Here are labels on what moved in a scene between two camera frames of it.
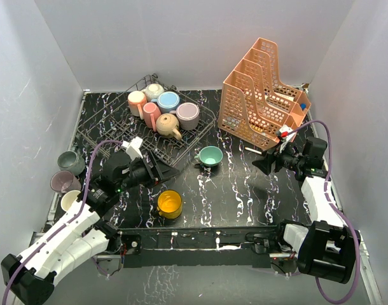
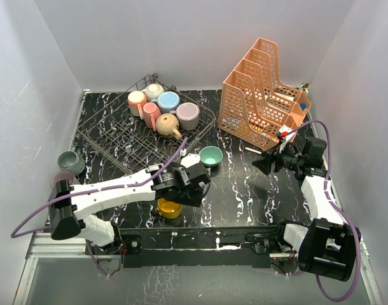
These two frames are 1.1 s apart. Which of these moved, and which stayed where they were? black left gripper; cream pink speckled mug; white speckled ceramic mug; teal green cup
Moved: black left gripper
Stayed: teal green cup; cream pink speckled mug; white speckled ceramic mug
